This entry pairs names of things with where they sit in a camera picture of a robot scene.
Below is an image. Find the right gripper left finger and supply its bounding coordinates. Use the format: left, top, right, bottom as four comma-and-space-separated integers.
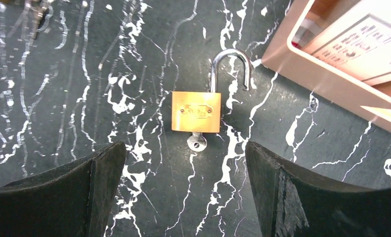
0, 141, 127, 237

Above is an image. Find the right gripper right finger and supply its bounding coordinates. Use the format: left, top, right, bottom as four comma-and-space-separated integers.
245, 141, 391, 237

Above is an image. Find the brass padlock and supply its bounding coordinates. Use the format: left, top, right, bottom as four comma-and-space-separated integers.
171, 48, 252, 152

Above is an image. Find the orange plastic file organizer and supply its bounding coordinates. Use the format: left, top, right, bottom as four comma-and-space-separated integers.
261, 0, 391, 133

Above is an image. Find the small white box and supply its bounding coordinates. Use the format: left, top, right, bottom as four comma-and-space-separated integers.
303, 0, 391, 85

